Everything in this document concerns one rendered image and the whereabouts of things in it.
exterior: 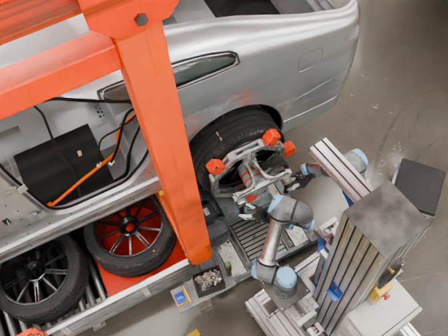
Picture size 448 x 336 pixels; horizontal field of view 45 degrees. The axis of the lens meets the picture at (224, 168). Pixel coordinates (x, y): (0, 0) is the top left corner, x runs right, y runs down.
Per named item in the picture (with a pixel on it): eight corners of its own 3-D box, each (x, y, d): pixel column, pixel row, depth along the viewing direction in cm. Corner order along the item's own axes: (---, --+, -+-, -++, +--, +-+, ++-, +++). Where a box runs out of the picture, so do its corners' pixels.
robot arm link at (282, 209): (271, 289, 309) (297, 204, 291) (247, 279, 313) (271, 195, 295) (276, 279, 320) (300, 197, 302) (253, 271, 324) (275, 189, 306)
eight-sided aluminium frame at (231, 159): (278, 167, 392) (281, 127, 345) (283, 175, 389) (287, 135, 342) (212, 199, 383) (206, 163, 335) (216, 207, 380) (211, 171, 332)
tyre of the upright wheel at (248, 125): (275, 92, 356) (185, 126, 338) (293, 117, 346) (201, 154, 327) (263, 147, 412) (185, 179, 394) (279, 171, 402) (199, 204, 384)
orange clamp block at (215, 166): (221, 159, 342) (211, 158, 336) (226, 168, 339) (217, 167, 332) (214, 165, 346) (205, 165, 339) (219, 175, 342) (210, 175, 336)
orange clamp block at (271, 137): (268, 137, 350) (275, 128, 344) (274, 146, 346) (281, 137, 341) (261, 137, 345) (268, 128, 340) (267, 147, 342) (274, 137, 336)
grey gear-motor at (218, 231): (209, 204, 436) (205, 185, 405) (233, 247, 417) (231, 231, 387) (189, 214, 433) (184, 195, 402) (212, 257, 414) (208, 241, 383)
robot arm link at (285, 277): (292, 295, 313) (293, 289, 301) (270, 287, 316) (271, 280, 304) (299, 276, 318) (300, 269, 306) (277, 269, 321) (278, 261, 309)
